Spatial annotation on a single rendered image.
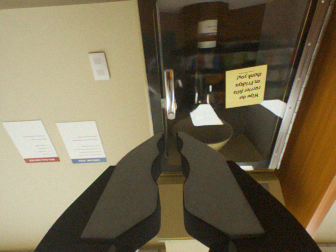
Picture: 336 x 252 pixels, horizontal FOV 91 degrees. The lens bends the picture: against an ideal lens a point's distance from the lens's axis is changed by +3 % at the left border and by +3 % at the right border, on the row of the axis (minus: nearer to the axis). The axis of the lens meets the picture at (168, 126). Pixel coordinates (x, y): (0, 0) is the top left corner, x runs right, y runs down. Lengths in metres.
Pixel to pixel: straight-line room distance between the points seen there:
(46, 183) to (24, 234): 0.67
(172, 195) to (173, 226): 0.07
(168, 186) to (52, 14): 0.78
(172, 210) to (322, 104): 0.41
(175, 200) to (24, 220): 1.49
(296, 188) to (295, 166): 0.06
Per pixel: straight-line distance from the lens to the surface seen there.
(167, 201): 0.46
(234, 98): 0.37
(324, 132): 0.47
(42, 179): 1.37
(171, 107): 0.29
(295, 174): 0.56
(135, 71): 0.79
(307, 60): 0.41
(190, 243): 0.75
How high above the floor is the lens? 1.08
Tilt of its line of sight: 27 degrees up
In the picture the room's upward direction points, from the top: 176 degrees clockwise
